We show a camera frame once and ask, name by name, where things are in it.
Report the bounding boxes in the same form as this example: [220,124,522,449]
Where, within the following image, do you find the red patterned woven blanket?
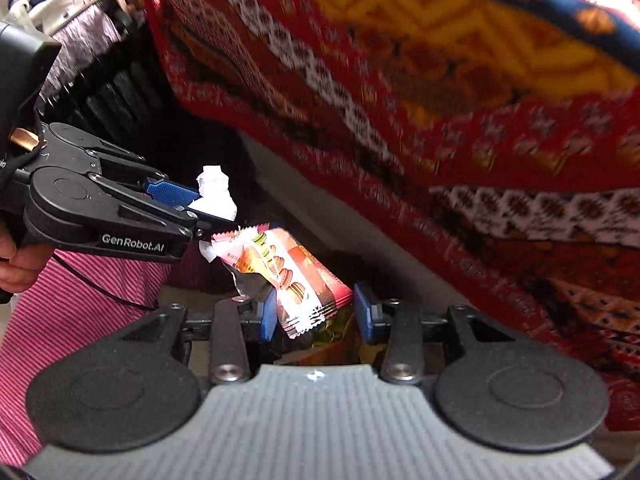
[141,0,640,434]

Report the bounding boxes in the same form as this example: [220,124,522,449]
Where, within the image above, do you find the pink striped pants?
[0,247,177,461]

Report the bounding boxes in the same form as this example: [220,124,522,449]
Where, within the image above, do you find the white tissue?
[192,164,239,264]

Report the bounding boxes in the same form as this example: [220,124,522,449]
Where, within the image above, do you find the black ribbed heater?
[39,5,168,147]

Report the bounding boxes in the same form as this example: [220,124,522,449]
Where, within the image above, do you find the pink macaron snack wrapper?
[211,226,355,339]

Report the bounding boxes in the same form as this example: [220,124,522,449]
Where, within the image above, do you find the person's left hand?
[0,225,51,295]

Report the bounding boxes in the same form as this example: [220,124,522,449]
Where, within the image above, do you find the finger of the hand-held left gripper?
[89,139,202,208]
[91,172,239,242]

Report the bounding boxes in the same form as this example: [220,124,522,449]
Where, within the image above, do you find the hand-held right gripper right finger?
[353,283,527,386]

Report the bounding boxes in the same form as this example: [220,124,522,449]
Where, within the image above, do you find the grey purple knit cloth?
[44,6,123,88]

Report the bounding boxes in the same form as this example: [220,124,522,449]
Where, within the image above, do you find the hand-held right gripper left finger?
[114,289,279,386]

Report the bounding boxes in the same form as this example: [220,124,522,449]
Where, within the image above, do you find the black cable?
[49,252,157,312]

